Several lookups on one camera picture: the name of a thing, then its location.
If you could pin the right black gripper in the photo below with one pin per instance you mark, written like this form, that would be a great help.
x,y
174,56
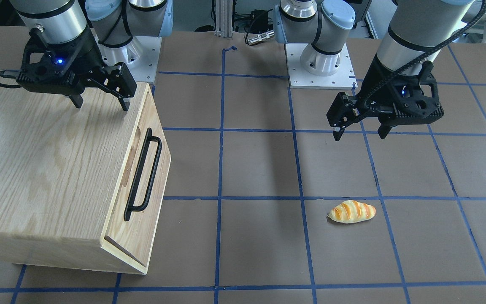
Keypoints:
x,y
86,54

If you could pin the toy bread loaf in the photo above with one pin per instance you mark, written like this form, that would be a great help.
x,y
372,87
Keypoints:
x,y
351,211

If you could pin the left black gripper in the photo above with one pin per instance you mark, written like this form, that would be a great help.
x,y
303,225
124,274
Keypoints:
x,y
377,82

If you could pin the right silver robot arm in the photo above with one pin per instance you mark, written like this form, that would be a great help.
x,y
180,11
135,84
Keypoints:
x,y
113,23

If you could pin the aluminium frame post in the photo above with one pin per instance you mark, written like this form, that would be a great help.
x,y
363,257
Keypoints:
x,y
224,10

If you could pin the light wooden drawer cabinet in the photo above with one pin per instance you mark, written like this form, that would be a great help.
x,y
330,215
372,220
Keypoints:
x,y
59,171

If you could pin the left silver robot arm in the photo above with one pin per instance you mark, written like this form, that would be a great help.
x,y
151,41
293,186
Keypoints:
x,y
417,32

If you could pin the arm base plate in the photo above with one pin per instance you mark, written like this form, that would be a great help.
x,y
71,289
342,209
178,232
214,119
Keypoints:
x,y
141,56
321,67

